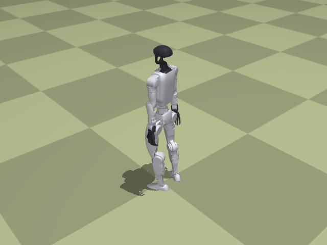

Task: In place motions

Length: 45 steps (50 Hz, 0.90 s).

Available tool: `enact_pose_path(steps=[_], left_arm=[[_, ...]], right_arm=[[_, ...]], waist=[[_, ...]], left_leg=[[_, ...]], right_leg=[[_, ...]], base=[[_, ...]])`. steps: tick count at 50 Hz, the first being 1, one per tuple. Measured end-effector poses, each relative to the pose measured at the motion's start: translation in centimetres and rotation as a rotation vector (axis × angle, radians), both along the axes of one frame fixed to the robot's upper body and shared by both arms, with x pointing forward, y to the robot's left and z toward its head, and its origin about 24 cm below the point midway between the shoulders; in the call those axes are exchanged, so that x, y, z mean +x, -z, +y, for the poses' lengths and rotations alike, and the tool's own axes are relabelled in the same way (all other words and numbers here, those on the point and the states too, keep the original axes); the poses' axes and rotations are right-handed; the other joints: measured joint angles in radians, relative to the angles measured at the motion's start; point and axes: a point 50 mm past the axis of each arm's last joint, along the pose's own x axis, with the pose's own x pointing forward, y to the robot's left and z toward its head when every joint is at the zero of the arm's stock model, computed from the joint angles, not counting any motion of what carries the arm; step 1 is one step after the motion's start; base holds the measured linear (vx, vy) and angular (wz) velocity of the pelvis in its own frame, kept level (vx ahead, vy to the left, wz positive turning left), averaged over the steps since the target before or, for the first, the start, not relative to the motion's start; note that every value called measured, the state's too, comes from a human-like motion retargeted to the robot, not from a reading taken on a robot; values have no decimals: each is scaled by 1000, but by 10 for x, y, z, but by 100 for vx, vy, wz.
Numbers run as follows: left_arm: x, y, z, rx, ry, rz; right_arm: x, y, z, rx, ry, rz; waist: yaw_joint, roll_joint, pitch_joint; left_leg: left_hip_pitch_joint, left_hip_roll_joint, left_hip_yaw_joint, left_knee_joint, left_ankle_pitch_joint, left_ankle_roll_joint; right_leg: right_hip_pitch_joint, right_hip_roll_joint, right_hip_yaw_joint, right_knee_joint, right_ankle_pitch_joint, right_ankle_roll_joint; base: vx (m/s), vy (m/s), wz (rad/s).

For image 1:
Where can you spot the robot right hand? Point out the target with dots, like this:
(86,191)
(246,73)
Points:
(178,116)

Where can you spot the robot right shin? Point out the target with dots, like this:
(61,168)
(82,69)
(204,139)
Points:
(174,159)

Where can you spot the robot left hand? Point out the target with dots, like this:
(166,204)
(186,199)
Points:
(151,137)

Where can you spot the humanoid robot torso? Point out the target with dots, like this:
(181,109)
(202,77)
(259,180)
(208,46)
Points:
(165,91)

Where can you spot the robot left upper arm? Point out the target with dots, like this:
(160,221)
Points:
(152,84)

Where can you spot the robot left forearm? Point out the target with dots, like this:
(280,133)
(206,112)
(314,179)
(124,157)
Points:
(151,115)

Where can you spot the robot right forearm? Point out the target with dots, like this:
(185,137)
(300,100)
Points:
(174,100)

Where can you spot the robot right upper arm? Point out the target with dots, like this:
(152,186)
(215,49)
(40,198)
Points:
(176,71)

